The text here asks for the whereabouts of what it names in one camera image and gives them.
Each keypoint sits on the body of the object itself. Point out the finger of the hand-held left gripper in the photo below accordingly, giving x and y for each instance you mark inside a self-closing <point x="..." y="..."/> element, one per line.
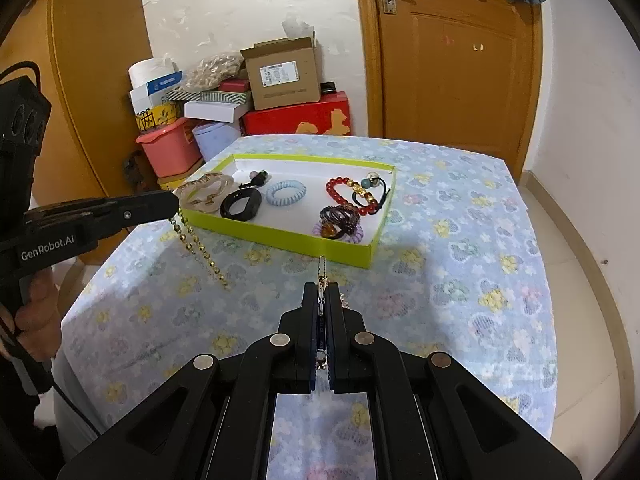
<point x="145" y="207"/>

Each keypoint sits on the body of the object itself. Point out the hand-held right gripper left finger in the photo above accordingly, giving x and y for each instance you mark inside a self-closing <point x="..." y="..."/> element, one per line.
<point x="314" y="322"/>

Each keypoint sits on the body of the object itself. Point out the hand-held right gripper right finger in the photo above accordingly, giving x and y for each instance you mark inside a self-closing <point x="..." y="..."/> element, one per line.
<point x="331" y="322"/>

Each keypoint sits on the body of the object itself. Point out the black wristband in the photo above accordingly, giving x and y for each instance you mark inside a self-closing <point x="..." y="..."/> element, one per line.
<point x="230" y="210"/>

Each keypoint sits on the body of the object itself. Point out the green shallow cardboard box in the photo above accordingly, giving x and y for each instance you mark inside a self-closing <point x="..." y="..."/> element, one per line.
<point x="300" y="220"/>

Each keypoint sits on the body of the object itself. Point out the person's left hand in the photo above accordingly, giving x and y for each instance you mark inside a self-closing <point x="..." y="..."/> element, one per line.
<point x="42" y="320"/>

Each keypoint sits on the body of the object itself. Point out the dark brown object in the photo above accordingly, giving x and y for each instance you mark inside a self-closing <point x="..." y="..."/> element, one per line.
<point x="137" y="172"/>

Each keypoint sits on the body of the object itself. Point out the yellow carton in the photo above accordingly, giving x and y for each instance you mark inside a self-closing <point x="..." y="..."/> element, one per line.
<point x="175" y="176"/>

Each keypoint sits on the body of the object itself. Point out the beige hair claw clip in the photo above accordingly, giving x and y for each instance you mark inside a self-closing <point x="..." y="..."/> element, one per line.
<point x="200" y="195"/>

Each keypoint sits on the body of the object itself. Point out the pink plastic bin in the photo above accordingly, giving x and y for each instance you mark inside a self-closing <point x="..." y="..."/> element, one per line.
<point x="170" y="150"/>

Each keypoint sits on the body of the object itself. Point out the yellow patterned box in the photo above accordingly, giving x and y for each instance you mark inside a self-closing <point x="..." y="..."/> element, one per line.
<point x="157" y="117"/>

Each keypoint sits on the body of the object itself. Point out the lavender plastic bucket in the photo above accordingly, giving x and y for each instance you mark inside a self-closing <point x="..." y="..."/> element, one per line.
<point x="215" y="140"/>

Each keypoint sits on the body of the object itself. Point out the white flat box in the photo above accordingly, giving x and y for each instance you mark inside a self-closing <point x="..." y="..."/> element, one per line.
<point x="212" y="111"/>

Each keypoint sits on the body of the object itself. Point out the blue and white box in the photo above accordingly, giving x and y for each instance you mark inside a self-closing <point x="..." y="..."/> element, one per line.
<point x="160" y="87"/>

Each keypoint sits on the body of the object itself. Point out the green striped box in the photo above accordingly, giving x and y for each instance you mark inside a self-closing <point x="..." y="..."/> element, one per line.
<point x="210" y="96"/>

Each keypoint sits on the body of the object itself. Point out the floral tablecloth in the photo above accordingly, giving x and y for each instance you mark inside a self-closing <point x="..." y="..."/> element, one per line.
<point x="450" y="260"/>

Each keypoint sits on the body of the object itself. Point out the white paper roll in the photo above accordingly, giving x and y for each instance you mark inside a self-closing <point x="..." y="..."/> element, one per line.
<point x="147" y="70"/>

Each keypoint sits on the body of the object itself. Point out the dark red box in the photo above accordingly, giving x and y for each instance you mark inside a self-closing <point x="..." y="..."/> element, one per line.
<point x="234" y="86"/>

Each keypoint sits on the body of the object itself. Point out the clear bag of nuts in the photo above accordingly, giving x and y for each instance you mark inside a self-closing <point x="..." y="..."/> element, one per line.
<point x="212" y="71"/>

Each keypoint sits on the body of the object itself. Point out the red gift box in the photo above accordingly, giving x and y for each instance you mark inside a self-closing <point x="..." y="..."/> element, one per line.
<point x="290" y="120"/>

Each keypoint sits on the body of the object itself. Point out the brown cardboard box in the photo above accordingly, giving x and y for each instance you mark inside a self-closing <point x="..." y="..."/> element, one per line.
<point x="282" y="80"/>

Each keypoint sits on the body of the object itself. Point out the small black box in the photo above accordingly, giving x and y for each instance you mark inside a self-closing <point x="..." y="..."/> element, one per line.
<point x="328" y="88"/>

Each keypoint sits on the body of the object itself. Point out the wooden door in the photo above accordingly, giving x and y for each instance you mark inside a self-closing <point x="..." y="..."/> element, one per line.
<point x="455" y="75"/>

